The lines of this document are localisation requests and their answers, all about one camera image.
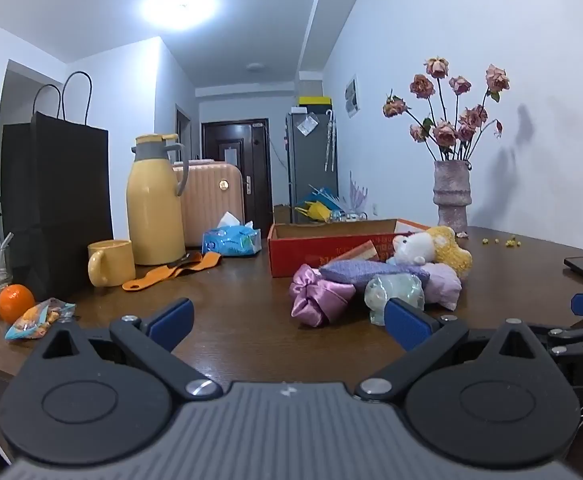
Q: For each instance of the yellow plush toy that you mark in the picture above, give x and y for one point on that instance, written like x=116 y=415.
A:
x=451 y=252

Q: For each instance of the orange fruit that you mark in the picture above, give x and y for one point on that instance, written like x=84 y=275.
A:
x=15 y=304

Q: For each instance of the small ceiling lamp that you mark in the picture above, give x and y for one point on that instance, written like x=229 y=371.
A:
x=256 y=66

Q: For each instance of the yellow plastic bag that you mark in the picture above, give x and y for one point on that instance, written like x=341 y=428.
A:
x=314 y=211

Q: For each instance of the dried pink roses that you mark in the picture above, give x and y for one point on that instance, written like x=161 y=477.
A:
x=444 y=132

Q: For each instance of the scattered yellow flower buds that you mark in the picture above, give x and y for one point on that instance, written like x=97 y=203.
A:
x=509 y=243

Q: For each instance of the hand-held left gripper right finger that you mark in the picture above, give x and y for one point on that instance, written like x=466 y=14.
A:
x=405 y=322

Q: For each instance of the wall picture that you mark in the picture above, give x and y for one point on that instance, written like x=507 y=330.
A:
x=352 y=96

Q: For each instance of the pale blue soft plush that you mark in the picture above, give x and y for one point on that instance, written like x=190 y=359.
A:
x=394 y=292

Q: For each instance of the white folded umbrella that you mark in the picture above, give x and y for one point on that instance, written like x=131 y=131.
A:
x=329 y=140

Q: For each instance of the black paper bag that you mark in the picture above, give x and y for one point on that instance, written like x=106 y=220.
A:
x=56 y=200

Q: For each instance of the rack of bottles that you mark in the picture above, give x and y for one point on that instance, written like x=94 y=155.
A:
x=349 y=216

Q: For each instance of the yellow mug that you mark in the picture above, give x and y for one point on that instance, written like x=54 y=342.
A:
x=114 y=262

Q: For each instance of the round ceiling lamp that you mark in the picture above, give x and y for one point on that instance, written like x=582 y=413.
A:
x=179 y=6

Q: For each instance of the brown cardboard box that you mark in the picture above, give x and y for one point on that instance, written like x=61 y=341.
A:
x=281 y=215

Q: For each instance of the purple satin scrunchie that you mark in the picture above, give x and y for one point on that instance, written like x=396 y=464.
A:
x=321 y=295

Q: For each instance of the purple plastic decor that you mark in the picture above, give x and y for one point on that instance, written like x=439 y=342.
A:
x=357 y=195

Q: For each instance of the purple knitted pad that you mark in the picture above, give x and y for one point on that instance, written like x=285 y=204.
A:
x=366 y=272

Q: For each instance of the lilac soft cushion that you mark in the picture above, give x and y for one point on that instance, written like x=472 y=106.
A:
x=444 y=285

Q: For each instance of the dark brown entrance door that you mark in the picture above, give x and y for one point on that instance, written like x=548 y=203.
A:
x=234 y=160

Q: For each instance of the clear drinking straw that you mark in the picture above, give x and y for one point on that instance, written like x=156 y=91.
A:
x=4 y=255

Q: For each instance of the salmon pink block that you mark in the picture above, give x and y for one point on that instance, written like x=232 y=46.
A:
x=361 y=252

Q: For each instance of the white plush toy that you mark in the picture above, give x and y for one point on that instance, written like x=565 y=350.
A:
x=411 y=249

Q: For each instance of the pink textured vase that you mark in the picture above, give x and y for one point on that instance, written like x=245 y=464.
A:
x=451 y=195

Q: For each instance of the red cardboard box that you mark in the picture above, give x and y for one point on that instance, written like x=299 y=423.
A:
x=316 y=255

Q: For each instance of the pink ribbed suitcase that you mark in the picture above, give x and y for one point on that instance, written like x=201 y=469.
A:
x=211 y=210

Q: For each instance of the blue tissue pack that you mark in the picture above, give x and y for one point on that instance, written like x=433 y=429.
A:
x=231 y=241

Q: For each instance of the colourful snack packet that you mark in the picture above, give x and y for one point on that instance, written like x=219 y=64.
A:
x=39 y=317

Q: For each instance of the yellow box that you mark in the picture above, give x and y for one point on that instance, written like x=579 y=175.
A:
x=315 y=101

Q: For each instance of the blue plastic bag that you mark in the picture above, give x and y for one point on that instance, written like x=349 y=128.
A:
x=326 y=195

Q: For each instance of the paper sheet on refrigerator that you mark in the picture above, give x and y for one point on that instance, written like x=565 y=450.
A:
x=307 y=124

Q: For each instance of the interior door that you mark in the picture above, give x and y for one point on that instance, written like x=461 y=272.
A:
x=182 y=132

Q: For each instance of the grey refrigerator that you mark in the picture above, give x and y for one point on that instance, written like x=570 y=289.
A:
x=309 y=170

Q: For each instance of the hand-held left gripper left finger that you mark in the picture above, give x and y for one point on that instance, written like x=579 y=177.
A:
x=174 y=321

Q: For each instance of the small white box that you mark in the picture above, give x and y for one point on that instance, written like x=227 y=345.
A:
x=299 y=109

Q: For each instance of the yellow thermos jug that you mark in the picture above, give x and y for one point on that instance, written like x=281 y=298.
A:
x=154 y=210

